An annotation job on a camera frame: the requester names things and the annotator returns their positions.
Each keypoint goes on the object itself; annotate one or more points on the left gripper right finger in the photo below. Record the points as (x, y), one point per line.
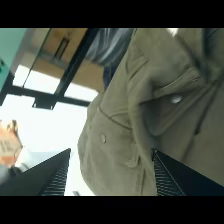
(176, 178)

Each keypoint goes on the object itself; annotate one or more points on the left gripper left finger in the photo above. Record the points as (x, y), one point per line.
(46, 176)

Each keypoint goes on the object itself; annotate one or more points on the olive green shirt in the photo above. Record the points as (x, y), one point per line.
(160, 110)

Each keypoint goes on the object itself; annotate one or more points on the dark blue garment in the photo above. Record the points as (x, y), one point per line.
(109, 75)

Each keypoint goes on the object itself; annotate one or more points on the grey garment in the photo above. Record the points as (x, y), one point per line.
(110, 46)

